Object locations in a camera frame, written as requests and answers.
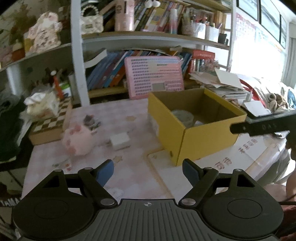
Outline clear packing tape roll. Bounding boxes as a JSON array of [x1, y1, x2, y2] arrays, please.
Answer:
[[171, 109, 194, 128]]

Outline small orange white box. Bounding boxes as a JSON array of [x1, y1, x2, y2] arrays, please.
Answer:
[[52, 158, 72, 170]]

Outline pink paw plush toy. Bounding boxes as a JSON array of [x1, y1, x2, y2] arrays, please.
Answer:
[[62, 124, 94, 156]]

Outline white square adapter block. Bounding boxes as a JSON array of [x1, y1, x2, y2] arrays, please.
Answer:
[[110, 133, 130, 151]]

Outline yellow cardboard box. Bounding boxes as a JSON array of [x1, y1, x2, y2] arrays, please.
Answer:
[[148, 88, 247, 166]]

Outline stack of papers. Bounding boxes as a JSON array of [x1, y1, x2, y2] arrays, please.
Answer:
[[190, 69, 249, 100]]

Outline wooden chess board box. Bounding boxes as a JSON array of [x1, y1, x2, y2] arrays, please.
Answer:
[[29, 97, 72, 146]]

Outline pile of dark clothes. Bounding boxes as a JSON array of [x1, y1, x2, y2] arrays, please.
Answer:
[[1, 90, 33, 172]]

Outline tissue pack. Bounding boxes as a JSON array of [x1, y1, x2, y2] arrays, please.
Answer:
[[24, 91, 60, 120]]

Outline orange glue bottle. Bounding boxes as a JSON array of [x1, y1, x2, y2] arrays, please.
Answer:
[[51, 70, 64, 100]]

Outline row of books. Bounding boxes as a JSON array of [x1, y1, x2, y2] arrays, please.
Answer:
[[86, 50, 144, 91]]

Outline pink perforated board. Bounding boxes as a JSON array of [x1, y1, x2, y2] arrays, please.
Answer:
[[125, 56, 184, 100]]

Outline white pen cups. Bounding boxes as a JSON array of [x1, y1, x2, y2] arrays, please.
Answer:
[[192, 23, 220, 42]]

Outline white bookshelf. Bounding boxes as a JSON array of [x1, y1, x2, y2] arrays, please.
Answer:
[[1, 1, 236, 106]]

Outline floral plush doll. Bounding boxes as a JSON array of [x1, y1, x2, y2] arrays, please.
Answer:
[[28, 11, 63, 53]]

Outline cream quilted handbag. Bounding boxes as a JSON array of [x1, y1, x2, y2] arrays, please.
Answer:
[[80, 5, 104, 35]]

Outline pink cylinder container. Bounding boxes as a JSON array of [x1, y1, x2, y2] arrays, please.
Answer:
[[115, 0, 135, 32]]

